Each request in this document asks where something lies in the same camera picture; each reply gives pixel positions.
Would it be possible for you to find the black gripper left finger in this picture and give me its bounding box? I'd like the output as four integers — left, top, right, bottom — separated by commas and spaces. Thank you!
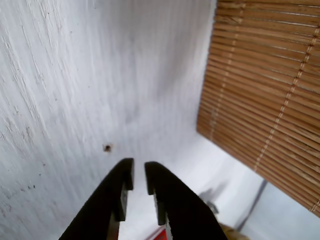
58, 157, 135, 240

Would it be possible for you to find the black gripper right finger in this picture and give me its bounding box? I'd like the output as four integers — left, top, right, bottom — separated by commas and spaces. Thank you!
144, 161, 227, 240

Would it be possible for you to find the slatted wooden box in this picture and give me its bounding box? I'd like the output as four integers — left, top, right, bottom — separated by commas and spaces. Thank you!
196, 0, 320, 218

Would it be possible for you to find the white painted plywood board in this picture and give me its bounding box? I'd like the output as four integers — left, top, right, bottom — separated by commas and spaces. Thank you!
0, 0, 267, 240

